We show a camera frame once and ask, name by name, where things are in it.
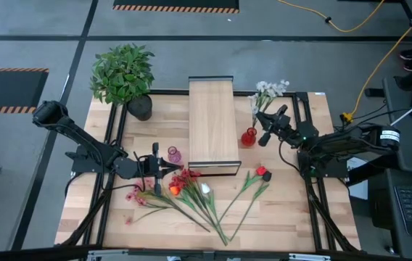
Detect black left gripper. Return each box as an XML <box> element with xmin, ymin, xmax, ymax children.
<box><xmin>136</xmin><ymin>141</ymin><xmax>184</xmax><ymax>196</ymax></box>

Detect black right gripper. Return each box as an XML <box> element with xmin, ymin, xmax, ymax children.
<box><xmin>255</xmin><ymin>104</ymin><xmax>300</xmax><ymax>146</ymax></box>

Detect pink ribbed glass vase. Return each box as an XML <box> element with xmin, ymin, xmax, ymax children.
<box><xmin>167</xmin><ymin>146</ymin><xmax>182</xmax><ymax>164</ymax></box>

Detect red flower bunch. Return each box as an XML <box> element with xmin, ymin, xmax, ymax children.
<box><xmin>168</xmin><ymin>167</ymin><xmax>228</xmax><ymax>247</ymax></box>

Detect orange artificial tulip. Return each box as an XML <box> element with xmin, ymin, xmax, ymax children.
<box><xmin>168</xmin><ymin>184</ymin><xmax>228</xmax><ymax>247</ymax></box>

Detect red glass vase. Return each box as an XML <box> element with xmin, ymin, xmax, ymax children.
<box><xmin>241</xmin><ymin>126</ymin><xmax>258</xmax><ymax>148</ymax></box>

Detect white blossom flower spray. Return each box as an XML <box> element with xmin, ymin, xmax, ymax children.
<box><xmin>247</xmin><ymin>78</ymin><xmax>291</xmax><ymax>131</ymax></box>

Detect white artificial tulip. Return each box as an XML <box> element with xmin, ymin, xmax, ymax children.
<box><xmin>200</xmin><ymin>183</ymin><xmax>228</xmax><ymax>247</ymax></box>

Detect pink blossom flower spray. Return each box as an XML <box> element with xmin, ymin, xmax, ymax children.
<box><xmin>125</xmin><ymin>176</ymin><xmax>211</xmax><ymax>233</ymax></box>

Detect red artificial tulip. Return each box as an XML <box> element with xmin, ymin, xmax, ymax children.
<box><xmin>217</xmin><ymin>165</ymin><xmax>268</xmax><ymax>224</ymax></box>

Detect green potted plant black pot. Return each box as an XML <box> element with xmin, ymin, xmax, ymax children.
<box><xmin>89</xmin><ymin>43</ymin><xmax>155</xmax><ymax>122</ymax></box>

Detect pink artificial flower stems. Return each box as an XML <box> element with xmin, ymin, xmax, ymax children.
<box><xmin>56</xmin><ymin>89</ymin><xmax>361</xmax><ymax>254</ymax></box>

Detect black equipment cart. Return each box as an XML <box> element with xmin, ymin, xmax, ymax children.
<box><xmin>367</xmin><ymin>168</ymin><xmax>412</xmax><ymax>261</ymax></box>

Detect dark grey side desk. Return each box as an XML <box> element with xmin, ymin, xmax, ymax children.
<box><xmin>382</xmin><ymin>75</ymin><xmax>412</xmax><ymax>177</ymax></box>

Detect black hazard striped floor mat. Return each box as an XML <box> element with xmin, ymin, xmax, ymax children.
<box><xmin>112</xmin><ymin>0</ymin><xmax>240</xmax><ymax>15</ymax></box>
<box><xmin>0</xmin><ymin>67</ymin><xmax>50</xmax><ymax>115</ymax></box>

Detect wooden shelf with black frame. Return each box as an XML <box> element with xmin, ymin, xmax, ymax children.
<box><xmin>187</xmin><ymin>75</ymin><xmax>242</xmax><ymax>178</ymax></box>

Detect black power cable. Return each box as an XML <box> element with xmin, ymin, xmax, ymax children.
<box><xmin>334</xmin><ymin>103</ymin><xmax>399</xmax><ymax>141</ymax></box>

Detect yellow floor cable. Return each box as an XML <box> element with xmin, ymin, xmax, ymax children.
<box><xmin>276</xmin><ymin>0</ymin><xmax>387</xmax><ymax>33</ymax></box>

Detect black camera rig frame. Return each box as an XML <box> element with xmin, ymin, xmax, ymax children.
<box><xmin>0</xmin><ymin>245</ymin><xmax>412</xmax><ymax>261</ymax></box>

